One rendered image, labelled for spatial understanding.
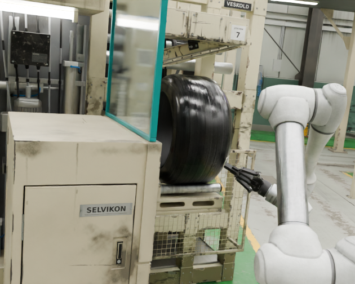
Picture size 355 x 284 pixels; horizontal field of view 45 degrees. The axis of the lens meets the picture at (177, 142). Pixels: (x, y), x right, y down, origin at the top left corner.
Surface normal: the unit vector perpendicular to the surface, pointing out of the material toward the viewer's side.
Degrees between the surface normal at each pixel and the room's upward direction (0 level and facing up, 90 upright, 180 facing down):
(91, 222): 90
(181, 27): 90
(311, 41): 90
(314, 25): 90
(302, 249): 50
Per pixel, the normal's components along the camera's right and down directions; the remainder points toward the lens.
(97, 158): 0.38, 0.19
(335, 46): 0.06, 0.18
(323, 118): 0.10, 0.68
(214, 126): 0.39, -0.03
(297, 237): -0.07, -0.52
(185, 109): -0.34, -0.25
